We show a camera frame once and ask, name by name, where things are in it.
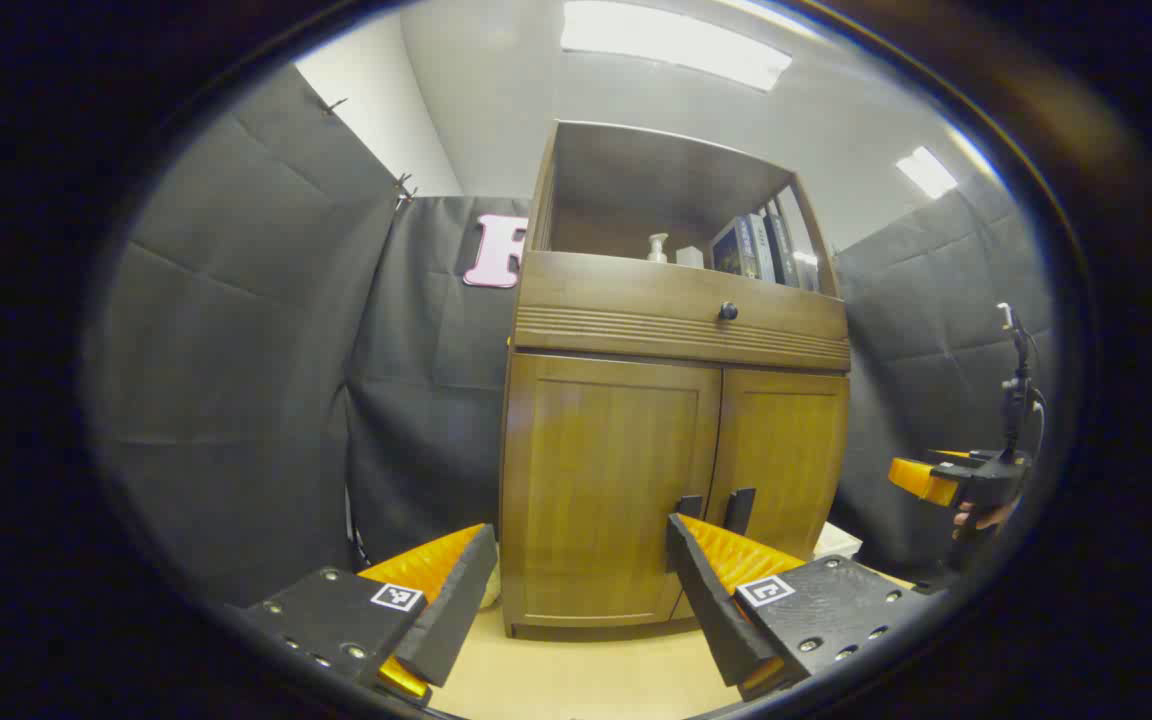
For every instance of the white pump bottle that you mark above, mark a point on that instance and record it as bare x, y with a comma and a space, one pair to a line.
657, 250

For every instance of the small white box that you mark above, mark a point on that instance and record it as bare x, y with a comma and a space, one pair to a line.
689, 258

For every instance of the dark cover book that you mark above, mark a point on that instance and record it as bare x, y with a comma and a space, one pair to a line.
731, 250

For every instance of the small ceiling light panel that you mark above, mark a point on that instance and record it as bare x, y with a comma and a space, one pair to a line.
926, 172

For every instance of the large ceiling light panel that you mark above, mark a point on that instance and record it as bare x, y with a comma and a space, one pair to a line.
671, 40

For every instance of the white paper box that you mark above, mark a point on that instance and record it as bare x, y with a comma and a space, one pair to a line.
836, 542

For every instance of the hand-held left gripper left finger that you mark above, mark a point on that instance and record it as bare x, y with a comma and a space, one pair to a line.
456, 600

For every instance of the wooden cabinet drawer with knob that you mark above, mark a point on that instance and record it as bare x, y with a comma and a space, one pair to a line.
636, 300

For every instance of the black backdrop cloth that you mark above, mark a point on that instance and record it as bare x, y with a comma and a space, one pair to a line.
236, 350

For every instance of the grey spine book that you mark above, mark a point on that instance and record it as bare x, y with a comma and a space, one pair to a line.
762, 248

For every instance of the wooden cabinet door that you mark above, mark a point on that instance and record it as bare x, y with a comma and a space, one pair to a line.
786, 450
596, 480

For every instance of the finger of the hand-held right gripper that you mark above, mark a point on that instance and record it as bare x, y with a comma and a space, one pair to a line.
921, 478

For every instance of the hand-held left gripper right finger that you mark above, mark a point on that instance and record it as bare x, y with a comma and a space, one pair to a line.
708, 600

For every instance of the brown wooden double-door shoe cabinet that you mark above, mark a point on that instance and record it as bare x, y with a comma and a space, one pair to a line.
636, 190

